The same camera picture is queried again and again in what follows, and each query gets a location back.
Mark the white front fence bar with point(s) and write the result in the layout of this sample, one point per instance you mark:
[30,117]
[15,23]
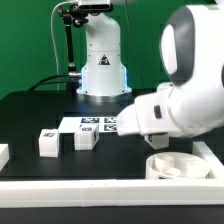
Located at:
[91,193]

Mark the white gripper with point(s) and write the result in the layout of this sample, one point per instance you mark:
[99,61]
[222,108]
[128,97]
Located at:
[147,115]

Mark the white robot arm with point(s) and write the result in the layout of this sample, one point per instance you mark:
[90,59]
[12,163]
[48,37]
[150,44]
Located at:
[192,102]

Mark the white marker base plate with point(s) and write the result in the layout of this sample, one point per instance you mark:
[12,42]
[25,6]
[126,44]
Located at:
[71,124]

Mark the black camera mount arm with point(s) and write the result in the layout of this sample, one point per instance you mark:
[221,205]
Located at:
[72,17]

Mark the white left fence piece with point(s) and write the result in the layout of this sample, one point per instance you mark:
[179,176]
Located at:
[4,155]

